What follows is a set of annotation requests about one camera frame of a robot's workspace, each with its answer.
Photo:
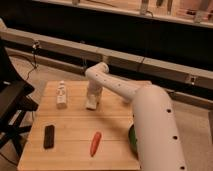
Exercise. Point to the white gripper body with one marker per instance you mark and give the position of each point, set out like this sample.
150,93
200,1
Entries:
94,91

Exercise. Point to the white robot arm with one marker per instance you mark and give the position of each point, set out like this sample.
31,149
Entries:
157,137

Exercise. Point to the white bottle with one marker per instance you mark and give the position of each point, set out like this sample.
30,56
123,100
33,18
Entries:
61,95

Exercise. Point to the orange carrot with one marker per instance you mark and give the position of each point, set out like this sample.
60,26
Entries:
95,143

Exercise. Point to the green plate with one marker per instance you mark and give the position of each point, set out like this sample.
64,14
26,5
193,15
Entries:
132,140

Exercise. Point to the black rectangular block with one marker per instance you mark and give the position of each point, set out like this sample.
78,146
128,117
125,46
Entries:
49,137

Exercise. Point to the black chair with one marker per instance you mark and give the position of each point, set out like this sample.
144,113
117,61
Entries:
14,102

